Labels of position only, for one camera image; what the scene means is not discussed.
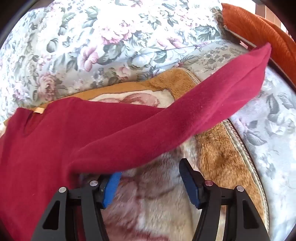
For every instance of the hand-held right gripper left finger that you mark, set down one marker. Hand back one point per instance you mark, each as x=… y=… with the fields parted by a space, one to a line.
x=112 y=188

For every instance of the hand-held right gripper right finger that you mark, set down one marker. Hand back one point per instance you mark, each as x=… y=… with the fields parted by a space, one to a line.
x=191 y=183

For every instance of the dark red sweater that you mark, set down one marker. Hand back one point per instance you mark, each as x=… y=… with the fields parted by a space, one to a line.
x=97 y=136

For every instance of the orange plush floral blanket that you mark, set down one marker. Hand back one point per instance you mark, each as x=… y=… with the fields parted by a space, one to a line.
x=222 y=157

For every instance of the floral bedspread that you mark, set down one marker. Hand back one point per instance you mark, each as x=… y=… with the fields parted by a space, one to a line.
x=111 y=44

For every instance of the orange ribbed cushion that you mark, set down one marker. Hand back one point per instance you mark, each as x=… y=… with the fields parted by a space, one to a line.
x=261 y=27

